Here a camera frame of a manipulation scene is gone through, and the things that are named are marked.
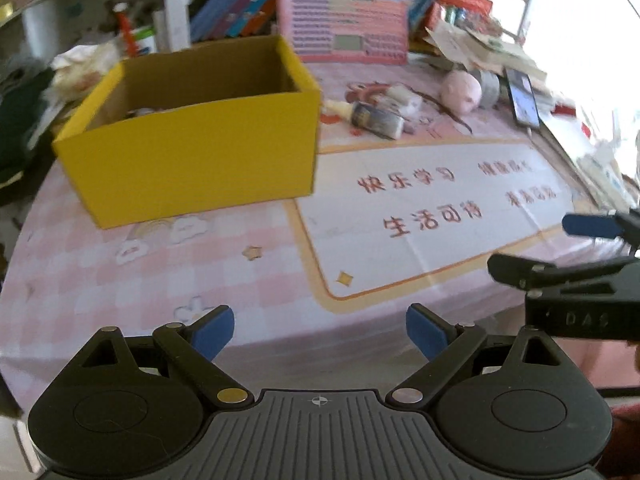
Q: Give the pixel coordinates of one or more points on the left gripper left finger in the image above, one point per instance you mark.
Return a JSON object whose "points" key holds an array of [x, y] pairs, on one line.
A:
{"points": [[191, 349]]}

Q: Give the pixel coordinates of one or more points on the large white charger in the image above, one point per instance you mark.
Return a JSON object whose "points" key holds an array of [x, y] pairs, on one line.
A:
{"points": [[404, 96]]}

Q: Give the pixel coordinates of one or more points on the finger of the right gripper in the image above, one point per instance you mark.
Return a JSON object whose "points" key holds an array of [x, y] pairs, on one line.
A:
{"points": [[619, 224], [621, 273]]}

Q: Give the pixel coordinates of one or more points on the pink keyboard learning tablet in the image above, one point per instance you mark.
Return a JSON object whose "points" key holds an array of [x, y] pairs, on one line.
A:
{"points": [[346, 31]]}

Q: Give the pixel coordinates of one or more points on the white tape roll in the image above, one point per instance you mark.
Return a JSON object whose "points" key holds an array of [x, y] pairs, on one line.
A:
{"points": [[490, 86]]}

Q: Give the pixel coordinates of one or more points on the yellow cardboard box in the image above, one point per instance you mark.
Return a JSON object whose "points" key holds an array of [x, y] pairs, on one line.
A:
{"points": [[237, 123]]}

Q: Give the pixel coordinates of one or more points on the pink checkered table mat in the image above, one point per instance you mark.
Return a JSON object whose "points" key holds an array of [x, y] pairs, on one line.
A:
{"points": [[319, 284]]}

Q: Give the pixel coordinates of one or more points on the pink plush pig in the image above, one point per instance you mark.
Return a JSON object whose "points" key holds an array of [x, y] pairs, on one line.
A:
{"points": [[460, 92]]}

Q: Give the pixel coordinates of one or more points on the row of blue books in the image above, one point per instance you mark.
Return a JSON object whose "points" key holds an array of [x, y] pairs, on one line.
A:
{"points": [[213, 18]]}

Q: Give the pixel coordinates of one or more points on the black smartphone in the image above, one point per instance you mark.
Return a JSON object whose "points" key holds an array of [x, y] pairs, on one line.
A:
{"points": [[522, 96]]}

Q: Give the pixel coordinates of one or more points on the white tissue pack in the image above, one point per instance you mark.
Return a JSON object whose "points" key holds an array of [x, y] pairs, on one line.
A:
{"points": [[78, 70]]}

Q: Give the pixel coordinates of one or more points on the dark blue white bottle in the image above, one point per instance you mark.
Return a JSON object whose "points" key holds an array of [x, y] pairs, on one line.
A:
{"points": [[382, 123]]}

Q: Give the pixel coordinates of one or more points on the stack of papers and books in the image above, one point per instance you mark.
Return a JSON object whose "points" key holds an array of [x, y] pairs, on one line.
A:
{"points": [[473, 49]]}

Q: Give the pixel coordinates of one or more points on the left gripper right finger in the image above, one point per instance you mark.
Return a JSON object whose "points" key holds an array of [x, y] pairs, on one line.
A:
{"points": [[449, 350]]}

